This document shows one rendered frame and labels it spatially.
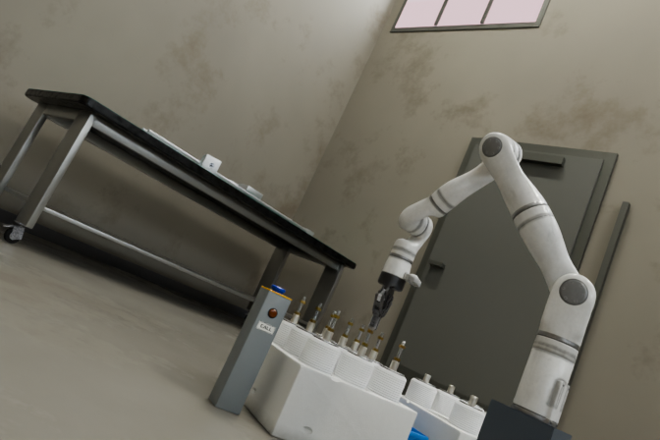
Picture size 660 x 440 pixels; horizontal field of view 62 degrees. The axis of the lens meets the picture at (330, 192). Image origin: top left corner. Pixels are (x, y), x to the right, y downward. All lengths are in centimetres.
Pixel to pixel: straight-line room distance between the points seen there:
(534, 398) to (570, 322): 18
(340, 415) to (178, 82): 348
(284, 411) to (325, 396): 11
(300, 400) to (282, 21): 417
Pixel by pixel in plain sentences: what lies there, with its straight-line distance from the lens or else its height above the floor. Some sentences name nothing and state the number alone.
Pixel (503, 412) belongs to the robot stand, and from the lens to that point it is 132.
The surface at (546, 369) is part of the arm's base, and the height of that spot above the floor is 40.
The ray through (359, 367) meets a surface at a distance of 155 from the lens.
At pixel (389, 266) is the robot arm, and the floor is 51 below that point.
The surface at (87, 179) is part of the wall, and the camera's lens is 433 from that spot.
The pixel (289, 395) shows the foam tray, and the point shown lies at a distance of 145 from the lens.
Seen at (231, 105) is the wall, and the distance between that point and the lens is 487.
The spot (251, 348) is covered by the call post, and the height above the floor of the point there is 16.
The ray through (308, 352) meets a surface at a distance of 150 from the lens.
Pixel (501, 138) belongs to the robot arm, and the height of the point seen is 91.
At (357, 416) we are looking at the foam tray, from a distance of 155.
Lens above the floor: 30
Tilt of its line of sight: 12 degrees up
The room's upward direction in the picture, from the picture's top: 25 degrees clockwise
